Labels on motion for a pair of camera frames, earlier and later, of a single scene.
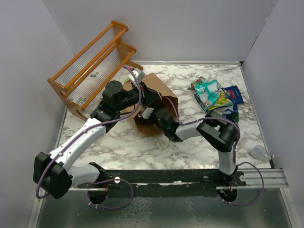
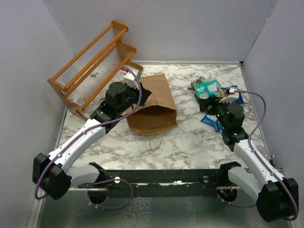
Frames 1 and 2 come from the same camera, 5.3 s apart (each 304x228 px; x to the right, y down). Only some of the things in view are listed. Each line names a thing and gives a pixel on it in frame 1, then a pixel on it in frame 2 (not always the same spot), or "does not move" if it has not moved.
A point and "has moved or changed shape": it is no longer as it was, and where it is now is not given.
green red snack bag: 192,86 does not move
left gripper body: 145,100 → 133,96
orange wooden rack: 83,80 does not move
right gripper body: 152,119 → 218,108
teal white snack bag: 207,93 does not move
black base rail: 150,184 does not move
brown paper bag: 145,121 has moved or changed shape
